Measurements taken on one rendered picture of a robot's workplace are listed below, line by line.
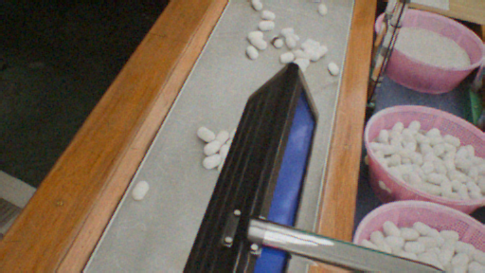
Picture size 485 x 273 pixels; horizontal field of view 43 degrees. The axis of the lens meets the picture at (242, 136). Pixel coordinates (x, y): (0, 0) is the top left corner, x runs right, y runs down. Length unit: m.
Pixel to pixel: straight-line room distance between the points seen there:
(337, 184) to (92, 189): 0.39
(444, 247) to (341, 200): 0.18
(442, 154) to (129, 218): 0.62
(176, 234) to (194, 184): 0.11
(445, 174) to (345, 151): 0.21
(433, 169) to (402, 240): 0.22
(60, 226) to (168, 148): 0.26
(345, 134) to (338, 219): 0.22
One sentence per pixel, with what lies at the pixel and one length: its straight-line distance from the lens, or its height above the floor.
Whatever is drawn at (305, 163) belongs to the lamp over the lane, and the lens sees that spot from 0.60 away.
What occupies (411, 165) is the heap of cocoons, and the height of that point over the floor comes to 0.74.
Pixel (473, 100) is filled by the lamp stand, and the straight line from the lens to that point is 1.48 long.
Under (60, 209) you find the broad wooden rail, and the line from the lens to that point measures 0.93.
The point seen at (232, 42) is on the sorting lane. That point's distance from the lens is 1.38.
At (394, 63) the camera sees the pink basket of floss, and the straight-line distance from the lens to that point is 1.49.
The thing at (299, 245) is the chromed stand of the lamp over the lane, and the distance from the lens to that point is 0.44.
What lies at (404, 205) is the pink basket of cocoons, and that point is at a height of 0.77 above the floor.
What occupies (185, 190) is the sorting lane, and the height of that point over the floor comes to 0.74.
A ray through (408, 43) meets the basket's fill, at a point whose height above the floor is 0.73.
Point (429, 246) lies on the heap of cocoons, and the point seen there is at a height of 0.74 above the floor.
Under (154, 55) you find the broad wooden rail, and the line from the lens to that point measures 1.26.
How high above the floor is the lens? 1.44
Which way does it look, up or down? 39 degrees down
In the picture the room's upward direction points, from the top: 11 degrees clockwise
